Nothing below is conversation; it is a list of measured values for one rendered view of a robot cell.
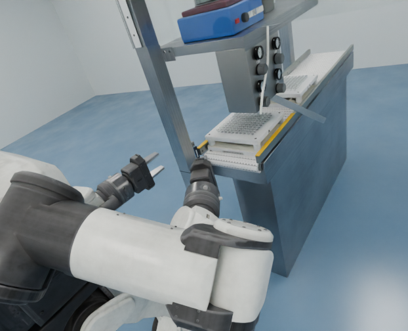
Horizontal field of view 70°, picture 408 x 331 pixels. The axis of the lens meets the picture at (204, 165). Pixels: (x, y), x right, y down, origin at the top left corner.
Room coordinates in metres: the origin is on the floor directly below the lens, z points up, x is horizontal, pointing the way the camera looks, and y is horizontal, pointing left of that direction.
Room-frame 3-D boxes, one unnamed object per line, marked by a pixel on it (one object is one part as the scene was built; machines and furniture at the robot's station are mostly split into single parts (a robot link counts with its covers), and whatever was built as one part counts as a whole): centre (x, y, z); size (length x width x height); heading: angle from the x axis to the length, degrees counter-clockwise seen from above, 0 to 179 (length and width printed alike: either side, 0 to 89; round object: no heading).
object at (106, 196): (0.69, 0.31, 0.97); 0.11 x 0.11 x 0.11; 37
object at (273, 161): (1.44, -0.57, 0.77); 1.30 x 0.29 x 0.10; 135
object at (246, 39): (1.18, -0.29, 1.25); 0.62 x 0.38 x 0.04; 135
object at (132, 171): (0.77, 0.23, 0.98); 0.12 x 0.10 x 0.13; 127
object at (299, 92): (1.38, -0.51, 0.89); 0.25 x 0.24 x 0.02; 45
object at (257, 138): (1.08, -0.21, 0.90); 0.25 x 0.24 x 0.02; 45
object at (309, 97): (1.34, -0.66, 0.85); 1.32 x 0.02 x 0.03; 135
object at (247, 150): (1.08, -0.21, 0.85); 0.24 x 0.24 x 0.02; 45
